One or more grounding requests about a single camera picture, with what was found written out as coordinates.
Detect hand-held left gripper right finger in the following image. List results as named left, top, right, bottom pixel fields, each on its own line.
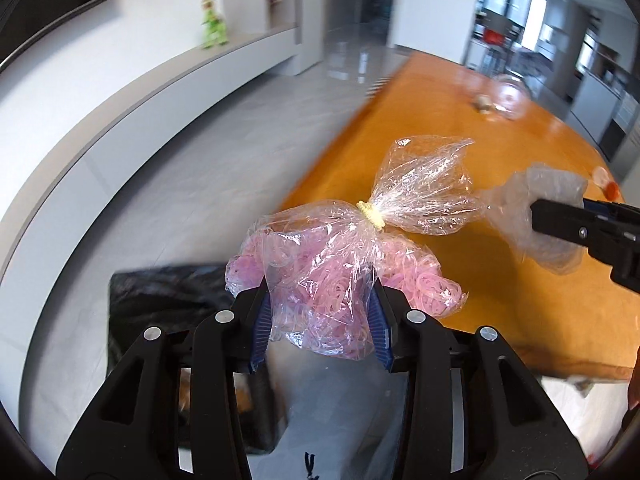
left=367, top=275, right=586, bottom=480

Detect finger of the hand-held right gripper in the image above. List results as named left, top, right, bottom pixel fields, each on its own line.
left=582, top=199, right=640, bottom=233
left=531, top=200, right=640, bottom=261

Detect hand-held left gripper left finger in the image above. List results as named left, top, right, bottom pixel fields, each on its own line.
left=56, top=280, right=273, bottom=480

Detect clear plastic wrap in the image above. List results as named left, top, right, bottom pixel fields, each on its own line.
left=481, top=162, right=588, bottom=276

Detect clear bag of pink rubber bands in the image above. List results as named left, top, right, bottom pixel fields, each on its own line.
left=225, top=135, right=483, bottom=361

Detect grey kitchen cabinets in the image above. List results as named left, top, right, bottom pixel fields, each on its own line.
left=567, top=7, right=640, bottom=161

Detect clear glass bowl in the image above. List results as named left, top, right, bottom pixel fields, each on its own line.
left=492, top=74, right=532, bottom=121

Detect white plastic sheet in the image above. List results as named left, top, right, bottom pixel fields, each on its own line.
left=542, top=374, right=632, bottom=461

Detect orange wooden table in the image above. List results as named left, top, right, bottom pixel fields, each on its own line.
left=277, top=50, right=640, bottom=378

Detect long white low sideboard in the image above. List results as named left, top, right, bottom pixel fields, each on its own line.
left=0, top=22, right=303, bottom=281

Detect green toy figure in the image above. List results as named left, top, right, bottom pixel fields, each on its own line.
left=200, top=0, right=230, bottom=50

